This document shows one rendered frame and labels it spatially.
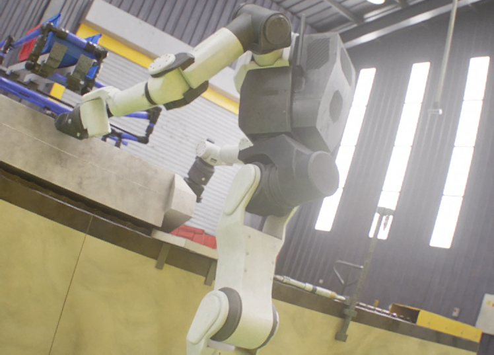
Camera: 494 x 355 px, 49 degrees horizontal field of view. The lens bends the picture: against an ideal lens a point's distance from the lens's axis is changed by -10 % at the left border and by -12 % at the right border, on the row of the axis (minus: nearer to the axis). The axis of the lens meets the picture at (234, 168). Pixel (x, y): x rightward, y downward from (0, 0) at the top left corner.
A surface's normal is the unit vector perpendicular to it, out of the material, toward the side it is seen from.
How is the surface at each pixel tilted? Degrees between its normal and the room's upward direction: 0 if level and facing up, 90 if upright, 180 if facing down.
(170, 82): 108
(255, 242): 70
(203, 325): 90
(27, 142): 80
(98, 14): 90
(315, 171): 74
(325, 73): 83
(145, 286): 90
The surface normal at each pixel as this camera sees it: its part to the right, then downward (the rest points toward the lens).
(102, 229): 0.55, 0.03
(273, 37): 0.55, 0.40
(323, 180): 0.62, -0.22
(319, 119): 0.83, 0.21
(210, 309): -0.77, -0.37
